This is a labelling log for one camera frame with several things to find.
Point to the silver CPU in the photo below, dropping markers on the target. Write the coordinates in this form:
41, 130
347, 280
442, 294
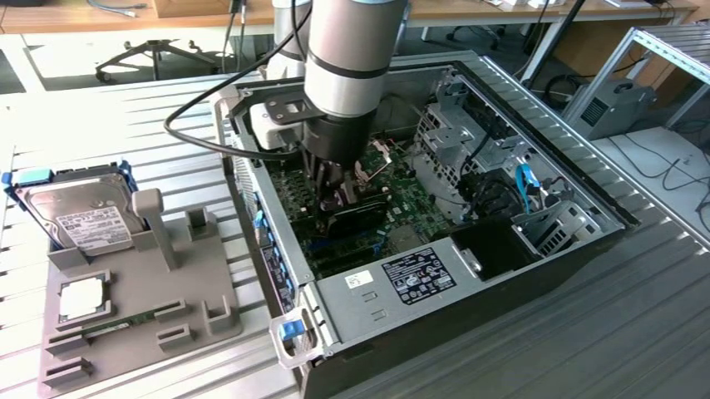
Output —
83, 297

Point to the black graphics card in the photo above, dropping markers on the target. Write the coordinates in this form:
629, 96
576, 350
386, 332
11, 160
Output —
355, 220

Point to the small black chair base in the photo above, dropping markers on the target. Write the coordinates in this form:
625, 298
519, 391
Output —
476, 33

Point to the wooden desk with white legs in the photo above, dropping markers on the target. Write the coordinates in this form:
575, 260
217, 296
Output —
554, 10

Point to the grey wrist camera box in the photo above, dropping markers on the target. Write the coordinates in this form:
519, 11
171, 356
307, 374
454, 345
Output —
266, 129

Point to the silver chipset heatsink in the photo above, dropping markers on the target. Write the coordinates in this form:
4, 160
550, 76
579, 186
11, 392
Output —
407, 237

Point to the blue disk caddy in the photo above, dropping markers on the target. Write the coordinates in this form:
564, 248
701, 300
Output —
33, 178

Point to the black office chair base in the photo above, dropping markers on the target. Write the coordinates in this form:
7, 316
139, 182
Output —
155, 54

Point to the light blue slot latch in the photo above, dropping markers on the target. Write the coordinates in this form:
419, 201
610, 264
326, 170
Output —
258, 220

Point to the grey parts rack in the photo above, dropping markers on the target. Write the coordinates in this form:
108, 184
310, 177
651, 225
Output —
139, 291

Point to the silver hard disk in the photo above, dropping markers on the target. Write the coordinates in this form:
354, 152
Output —
83, 216

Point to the brown box on desk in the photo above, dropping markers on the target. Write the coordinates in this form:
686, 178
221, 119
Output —
193, 7

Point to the metal socket cover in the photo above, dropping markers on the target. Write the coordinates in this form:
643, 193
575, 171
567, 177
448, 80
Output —
383, 158

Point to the metal drive cage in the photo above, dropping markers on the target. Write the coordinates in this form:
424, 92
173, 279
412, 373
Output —
455, 133

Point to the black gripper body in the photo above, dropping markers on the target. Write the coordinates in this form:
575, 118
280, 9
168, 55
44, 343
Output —
338, 137

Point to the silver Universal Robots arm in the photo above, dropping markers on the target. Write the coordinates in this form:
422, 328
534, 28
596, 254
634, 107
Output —
350, 50

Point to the open grey PC case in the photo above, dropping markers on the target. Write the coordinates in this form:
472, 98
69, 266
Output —
388, 316

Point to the installed black RAM stick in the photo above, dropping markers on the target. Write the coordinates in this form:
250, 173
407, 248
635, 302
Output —
374, 197

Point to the metal disk bay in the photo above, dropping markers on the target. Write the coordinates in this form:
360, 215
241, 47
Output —
554, 232

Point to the aluminium profile frame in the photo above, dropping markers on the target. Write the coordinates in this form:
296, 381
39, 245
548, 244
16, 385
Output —
665, 45

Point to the long wooden desk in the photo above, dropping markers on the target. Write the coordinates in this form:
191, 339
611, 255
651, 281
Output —
139, 23

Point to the black power supply label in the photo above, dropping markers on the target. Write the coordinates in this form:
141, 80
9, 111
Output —
418, 274

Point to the grey machine box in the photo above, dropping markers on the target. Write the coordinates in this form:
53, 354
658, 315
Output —
615, 104

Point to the white sticker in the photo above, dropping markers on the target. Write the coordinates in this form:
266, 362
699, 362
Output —
358, 278

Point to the green motherboard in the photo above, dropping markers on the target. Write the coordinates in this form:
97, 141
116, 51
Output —
415, 199

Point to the blue case latch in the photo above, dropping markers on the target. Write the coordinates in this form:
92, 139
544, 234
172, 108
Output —
290, 331

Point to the green RAM stick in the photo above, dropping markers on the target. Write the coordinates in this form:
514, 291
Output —
119, 324

